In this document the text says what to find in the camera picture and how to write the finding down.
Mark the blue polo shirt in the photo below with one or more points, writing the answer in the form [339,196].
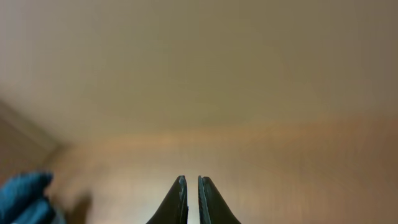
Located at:
[23,200]

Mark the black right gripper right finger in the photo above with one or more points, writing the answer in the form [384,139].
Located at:
[212,207]

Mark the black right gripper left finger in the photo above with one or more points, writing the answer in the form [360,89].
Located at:
[174,208]

